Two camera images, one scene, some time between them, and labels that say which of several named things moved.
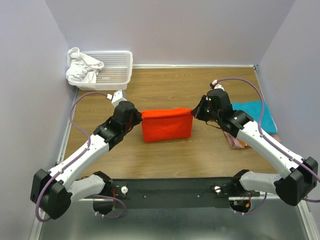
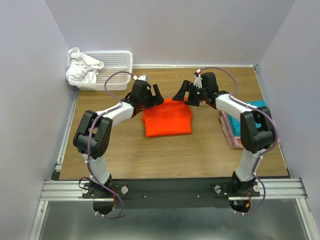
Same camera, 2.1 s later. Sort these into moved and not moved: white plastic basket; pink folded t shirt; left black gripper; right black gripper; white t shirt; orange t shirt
Moved: orange t shirt; right black gripper; left black gripper
Not moved: pink folded t shirt; white t shirt; white plastic basket
